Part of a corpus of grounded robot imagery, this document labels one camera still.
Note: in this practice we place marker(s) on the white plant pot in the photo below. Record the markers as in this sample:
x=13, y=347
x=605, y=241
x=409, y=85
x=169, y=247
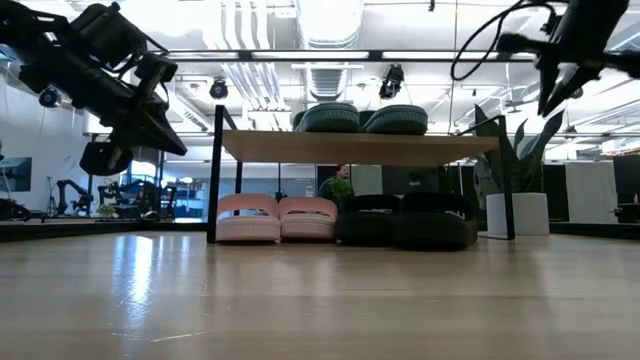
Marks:
x=530, y=215

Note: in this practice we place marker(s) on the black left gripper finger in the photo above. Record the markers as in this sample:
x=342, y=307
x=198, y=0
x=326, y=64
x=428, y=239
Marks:
x=102, y=159
x=155, y=135

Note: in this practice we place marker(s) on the green snake plant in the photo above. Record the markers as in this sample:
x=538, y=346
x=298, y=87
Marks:
x=530, y=165

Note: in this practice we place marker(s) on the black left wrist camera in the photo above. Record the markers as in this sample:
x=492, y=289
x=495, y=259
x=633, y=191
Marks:
x=157, y=67

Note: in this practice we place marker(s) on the black background robot arm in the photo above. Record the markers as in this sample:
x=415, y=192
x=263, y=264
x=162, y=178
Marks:
x=135, y=197
x=72, y=195

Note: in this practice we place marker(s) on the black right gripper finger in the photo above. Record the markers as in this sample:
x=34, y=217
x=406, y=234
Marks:
x=547, y=80
x=570, y=85

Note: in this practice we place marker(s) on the wooden shelf with black frame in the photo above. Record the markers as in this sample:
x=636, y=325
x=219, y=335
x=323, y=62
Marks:
x=350, y=148

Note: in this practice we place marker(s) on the black rubber slide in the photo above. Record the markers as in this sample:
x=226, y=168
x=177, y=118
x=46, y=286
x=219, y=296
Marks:
x=367, y=225
x=435, y=227

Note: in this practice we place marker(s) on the black hanging camera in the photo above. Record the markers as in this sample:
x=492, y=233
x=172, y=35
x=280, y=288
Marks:
x=392, y=80

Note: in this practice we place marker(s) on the person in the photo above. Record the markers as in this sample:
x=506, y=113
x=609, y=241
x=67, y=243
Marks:
x=339, y=171

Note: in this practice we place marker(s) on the black metal rig frame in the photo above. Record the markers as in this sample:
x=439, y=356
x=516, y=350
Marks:
x=245, y=55

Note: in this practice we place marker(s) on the small green background plant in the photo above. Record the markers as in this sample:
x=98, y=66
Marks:
x=342, y=189

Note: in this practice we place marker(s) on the green rubber slide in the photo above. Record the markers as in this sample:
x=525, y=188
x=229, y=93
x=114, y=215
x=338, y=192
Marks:
x=330, y=119
x=397, y=120

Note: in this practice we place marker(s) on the pink rubber slide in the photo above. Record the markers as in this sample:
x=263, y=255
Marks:
x=307, y=222
x=247, y=225

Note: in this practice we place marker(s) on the dark wall monitor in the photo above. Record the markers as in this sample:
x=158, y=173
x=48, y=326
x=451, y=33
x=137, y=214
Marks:
x=15, y=174

